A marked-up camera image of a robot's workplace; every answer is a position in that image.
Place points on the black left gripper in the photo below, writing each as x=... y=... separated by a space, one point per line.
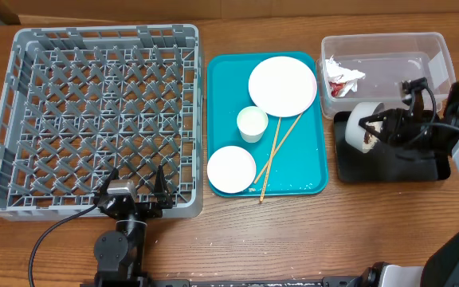
x=162 y=198

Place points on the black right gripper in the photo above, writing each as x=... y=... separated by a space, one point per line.
x=394 y=125

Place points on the grey bowl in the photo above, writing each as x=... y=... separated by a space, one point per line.
x=355 y=135

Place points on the red white wrapper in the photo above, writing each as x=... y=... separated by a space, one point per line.
x=342 y=80

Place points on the small white bowl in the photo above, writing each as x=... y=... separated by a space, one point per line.
x=231 y=169

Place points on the white cup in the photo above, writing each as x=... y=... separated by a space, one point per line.
x=252 y=123

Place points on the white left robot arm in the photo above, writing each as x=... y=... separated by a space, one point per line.
x=119 y=252

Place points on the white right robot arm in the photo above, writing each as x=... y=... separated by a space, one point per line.
x=442 y=268

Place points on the black tray bin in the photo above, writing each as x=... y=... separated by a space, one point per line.
x=384 y=163

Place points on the clear plastic bin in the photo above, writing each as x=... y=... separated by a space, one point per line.
x=386 y=59

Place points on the wooden chopstick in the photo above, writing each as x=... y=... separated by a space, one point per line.
x=277 y=148
x=265 y=183

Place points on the large white plate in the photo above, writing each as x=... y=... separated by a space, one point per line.
x=282 y=86

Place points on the grey dish rack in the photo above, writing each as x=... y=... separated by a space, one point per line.
x=80 y=102

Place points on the teal plastic tray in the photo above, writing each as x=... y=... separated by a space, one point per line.
x=300 y=167

